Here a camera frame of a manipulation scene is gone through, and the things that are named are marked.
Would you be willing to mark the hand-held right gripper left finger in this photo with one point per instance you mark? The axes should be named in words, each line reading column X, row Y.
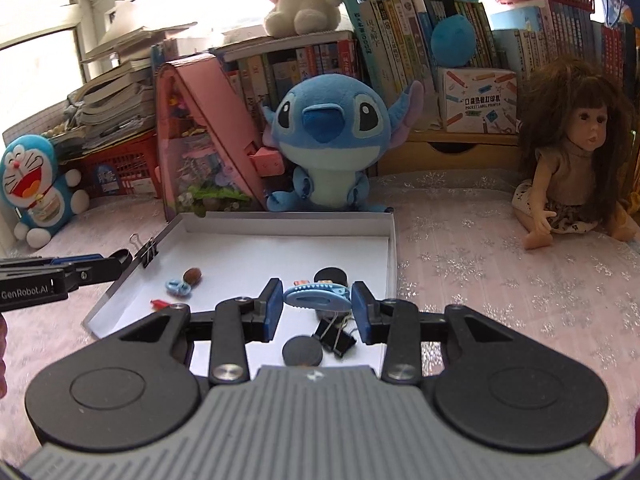
column 272, row 310

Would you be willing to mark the doll with brown curly hair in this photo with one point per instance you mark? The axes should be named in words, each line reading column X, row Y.
column 575, row 160

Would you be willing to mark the white shallow cardboard box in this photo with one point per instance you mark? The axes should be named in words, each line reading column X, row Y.
column 225, row 255

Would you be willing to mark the large light blue hair clip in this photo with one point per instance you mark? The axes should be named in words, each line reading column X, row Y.
column 315, row 300

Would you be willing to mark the blue alien plush toy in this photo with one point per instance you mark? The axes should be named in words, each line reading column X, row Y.
column 330, row 135

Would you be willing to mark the pink snowflake tablecloth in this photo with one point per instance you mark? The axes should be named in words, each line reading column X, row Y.
column 500, row 285

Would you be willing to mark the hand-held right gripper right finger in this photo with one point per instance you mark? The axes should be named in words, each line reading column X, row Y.
column 360, row 310

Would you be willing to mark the stack of books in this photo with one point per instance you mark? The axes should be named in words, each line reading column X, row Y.
column 120, row 95

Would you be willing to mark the blue round plush toy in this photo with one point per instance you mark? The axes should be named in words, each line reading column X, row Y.
column 450, row 35

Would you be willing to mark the large black binder clip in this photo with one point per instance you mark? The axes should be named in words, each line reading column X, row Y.
column 334, row 340

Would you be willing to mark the wooden drawer organizer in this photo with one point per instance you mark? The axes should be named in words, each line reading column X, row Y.
column 450, row 155

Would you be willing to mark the white printed cardboard box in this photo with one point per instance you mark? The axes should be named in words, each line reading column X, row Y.
column 477, row 100

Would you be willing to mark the pink triangular toy house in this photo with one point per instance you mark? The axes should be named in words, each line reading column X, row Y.
column 210, row 125

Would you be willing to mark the blue robot cat plush toy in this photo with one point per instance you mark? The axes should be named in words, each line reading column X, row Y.
column 35, row 185

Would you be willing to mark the brown acorn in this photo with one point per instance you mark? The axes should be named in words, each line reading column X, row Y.
column 192, row 275

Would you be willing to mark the row of upright books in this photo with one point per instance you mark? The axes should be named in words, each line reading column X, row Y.
column 400, row 25

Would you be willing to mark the small blue hair clip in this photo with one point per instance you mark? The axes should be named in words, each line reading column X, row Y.
column 176, row 287

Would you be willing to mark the red plastic crate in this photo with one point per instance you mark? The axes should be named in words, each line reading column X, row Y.
column 125, row 170

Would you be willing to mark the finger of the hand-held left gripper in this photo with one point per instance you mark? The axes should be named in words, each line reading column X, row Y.
column 90, row 275
column 75, row 260

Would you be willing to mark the small black binder clip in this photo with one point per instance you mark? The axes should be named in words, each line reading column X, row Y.
column 147, row 252

